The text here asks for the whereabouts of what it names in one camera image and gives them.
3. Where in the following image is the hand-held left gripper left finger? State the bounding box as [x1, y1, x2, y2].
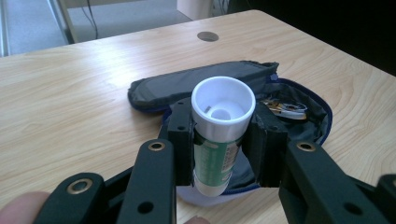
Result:
[116, 97, 196, 224]

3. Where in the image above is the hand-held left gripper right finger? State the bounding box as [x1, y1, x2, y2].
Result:
[242, 102, 391, 224]

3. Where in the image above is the teardrop correction tape dispenser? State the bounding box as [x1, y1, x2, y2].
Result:
[261, 98, 309, 121]

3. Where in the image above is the white and green glue stick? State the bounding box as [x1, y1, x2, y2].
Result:
[190, 76, 257, 198]

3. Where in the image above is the grey and lilac pencil case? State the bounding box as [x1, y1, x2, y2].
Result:
[127, 60, 333, 208]

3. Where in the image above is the black hanging cable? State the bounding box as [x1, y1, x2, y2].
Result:
[80, 0, 100, 40]

